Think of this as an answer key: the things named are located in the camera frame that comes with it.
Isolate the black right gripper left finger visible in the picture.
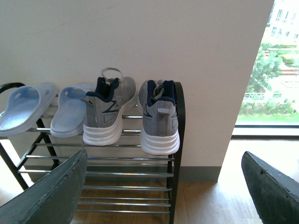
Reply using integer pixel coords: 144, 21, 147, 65
0, 149, 87, 224

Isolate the grey knit sneaker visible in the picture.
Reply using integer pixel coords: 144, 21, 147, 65
80, 67, 138, 146
138, 80, 180, 155

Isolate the black metal shoe rack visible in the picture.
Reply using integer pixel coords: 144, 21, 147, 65
0, 81, 186, 224

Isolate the light blue slipper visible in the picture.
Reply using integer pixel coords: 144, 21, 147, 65
50, 82, 96, 138
0, 83, 57, 137

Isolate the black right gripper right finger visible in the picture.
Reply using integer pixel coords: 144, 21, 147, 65
241, 151, 299, 224

